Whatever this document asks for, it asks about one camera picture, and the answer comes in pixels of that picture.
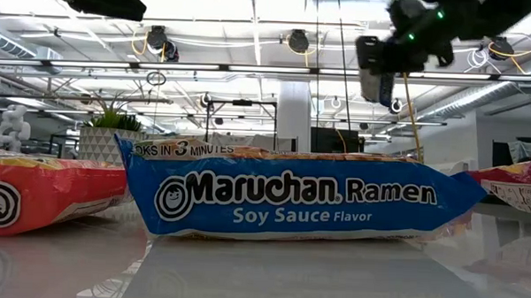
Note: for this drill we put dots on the blue soy sauce ramen pack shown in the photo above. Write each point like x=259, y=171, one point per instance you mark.
x=290, y=203

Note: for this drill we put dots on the grey draped cloth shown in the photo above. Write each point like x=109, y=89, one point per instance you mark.
x=529, y=151

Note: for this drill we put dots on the silver ventilation duct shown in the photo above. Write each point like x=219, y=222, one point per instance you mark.
x=3, y=42
x=480, y=96

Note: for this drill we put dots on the small distant ceiling reel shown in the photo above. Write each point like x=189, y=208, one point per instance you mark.
x=205, y=99
x=397, y=106
x=331, y=102

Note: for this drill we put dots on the white square pillar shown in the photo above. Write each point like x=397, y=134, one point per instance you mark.
x=294, y=114

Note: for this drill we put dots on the green plant in patterned pot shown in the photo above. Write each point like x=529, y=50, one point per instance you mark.
x=99, y=145

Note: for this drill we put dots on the black monitor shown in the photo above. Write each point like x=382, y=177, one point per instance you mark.
x=332, y=140

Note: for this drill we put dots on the long ceiling light bar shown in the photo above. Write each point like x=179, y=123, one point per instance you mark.
x=268, y=69

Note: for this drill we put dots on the orange ramen pack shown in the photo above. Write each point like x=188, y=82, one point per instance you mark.
x=60, y=190

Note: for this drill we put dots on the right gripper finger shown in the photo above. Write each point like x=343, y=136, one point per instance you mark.
x=376, y=87

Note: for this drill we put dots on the white humanoid figure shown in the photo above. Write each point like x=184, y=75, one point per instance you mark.
x=11, y=131

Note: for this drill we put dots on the black metal frame stand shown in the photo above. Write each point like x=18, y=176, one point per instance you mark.
x=242, y=102

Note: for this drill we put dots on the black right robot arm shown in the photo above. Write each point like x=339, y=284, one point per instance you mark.
x=482, y=15

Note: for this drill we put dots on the red ramen pack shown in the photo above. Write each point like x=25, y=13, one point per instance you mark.
x=512, y=175

